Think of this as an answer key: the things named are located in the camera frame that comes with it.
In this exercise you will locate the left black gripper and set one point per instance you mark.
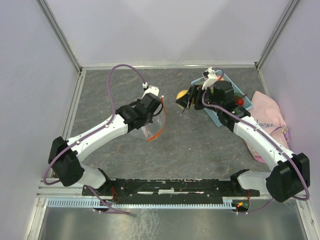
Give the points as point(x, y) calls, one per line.
point(151, 116)

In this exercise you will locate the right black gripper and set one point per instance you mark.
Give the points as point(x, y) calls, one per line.
point(186, 100)

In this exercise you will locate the yellow mango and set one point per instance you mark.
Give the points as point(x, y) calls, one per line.
point(182, 99)

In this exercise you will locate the clear orange zip top bag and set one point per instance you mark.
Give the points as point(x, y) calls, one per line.
point(153, 130)

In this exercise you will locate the orange pink peach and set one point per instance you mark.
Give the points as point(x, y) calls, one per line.
point(219, 78)

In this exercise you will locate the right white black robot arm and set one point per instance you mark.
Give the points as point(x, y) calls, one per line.
point(289, 175)

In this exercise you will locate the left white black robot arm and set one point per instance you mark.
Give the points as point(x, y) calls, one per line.
point(145, 117)

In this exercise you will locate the pink cloth bag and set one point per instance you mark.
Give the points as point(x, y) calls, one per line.
point(267, 115)

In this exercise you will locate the light blue plastic basket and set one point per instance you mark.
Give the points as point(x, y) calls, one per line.
point(247, 105)

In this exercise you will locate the red strawberry bunch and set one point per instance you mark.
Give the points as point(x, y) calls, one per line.
point(239, 98)

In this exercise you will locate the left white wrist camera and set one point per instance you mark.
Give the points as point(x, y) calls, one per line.
point(150, 89)

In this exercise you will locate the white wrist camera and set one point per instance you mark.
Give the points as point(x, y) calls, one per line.
point(210, 78)
point(150, 89)

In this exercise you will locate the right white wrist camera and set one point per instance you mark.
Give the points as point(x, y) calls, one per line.
point(210, 78)

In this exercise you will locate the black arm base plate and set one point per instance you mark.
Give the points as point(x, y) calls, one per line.
point(173, 191)

